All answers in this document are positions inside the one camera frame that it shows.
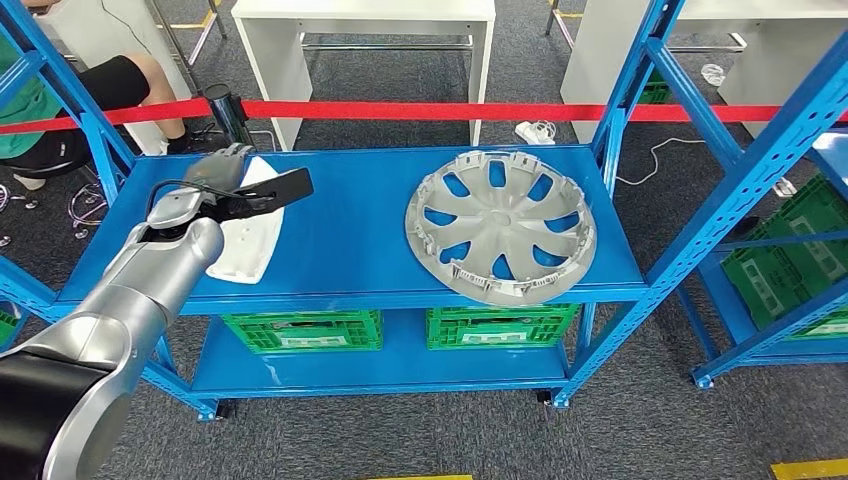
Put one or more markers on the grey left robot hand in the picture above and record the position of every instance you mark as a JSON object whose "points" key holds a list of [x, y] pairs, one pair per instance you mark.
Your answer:
{"points": [[218, 169]]}

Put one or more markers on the white curved plastic part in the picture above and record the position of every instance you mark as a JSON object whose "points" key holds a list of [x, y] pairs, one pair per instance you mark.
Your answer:
{"points": [[248, 252]]}

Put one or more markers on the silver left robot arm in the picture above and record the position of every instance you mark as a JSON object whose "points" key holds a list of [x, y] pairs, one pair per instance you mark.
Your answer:
{"points": [[132, 298]]}

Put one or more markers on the blue metal shelf rack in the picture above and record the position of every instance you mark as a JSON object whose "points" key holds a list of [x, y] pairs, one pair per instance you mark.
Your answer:
{"points": [[729, 298], [344, 225], [25, 324]]}

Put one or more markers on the red barrier belt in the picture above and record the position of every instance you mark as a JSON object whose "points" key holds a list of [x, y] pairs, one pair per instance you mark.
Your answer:
{"points": [[430, 110], [172, 108]]}

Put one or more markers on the person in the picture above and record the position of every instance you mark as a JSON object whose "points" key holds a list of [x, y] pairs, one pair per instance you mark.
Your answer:
{"points": [[112, 83]]}

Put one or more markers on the black stool with chrome base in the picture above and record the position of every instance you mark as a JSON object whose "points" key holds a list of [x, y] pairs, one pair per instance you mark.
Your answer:
{"points": [[74, 210]]}

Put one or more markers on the white table with metal rails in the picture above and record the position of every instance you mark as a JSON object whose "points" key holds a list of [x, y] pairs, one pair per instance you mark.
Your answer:
{"points": [[596, 66], [79, 26], [364, 8]]}

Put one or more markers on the grey wheel hubcap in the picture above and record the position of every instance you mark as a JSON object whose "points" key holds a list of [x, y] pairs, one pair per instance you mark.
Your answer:
{"points": [[503, 222]]}

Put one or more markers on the white power strip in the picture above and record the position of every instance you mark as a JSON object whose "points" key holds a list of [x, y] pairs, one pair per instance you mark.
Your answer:
{"points": [[533, 134]]}

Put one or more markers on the crumpled clear plastic bag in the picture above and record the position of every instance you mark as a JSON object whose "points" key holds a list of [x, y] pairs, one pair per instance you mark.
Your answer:
{"points": [[713, 74]]}

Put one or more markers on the black stanchion post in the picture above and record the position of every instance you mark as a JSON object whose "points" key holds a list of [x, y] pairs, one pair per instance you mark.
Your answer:
{"points": [[228, 112]]}

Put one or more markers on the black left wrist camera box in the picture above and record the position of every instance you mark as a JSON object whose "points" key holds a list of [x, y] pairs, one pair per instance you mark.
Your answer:
{"points": [[278, 189]]}

